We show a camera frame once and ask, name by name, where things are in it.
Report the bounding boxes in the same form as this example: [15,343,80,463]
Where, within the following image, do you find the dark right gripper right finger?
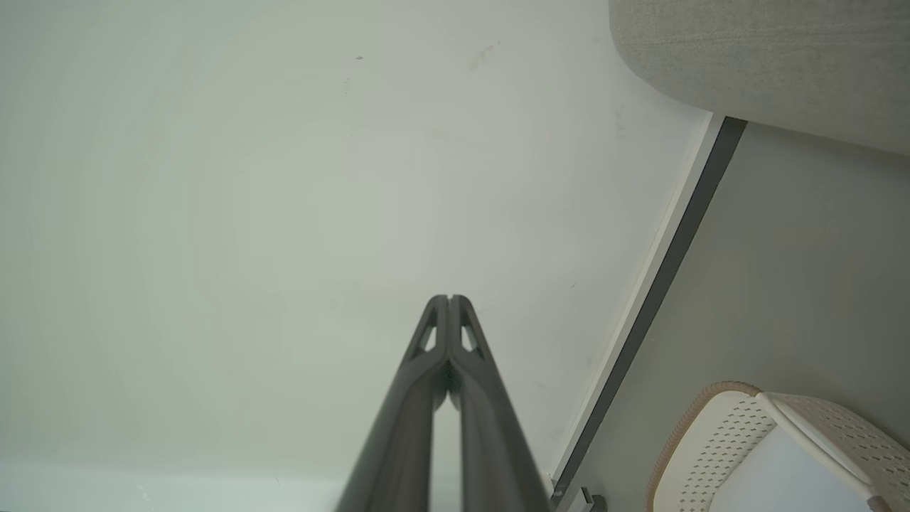
[449,294,553,512]

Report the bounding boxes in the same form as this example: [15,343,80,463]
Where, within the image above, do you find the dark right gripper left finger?
[333,294,451,512]

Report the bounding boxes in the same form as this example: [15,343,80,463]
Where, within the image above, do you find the white perforated laundry basket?
[645,380,910,512]

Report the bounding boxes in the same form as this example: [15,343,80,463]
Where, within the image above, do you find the white and black baseboard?
[547,112,749,507]

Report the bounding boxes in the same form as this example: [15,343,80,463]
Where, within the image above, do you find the grey fabric sofa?
[609,0,910,157]

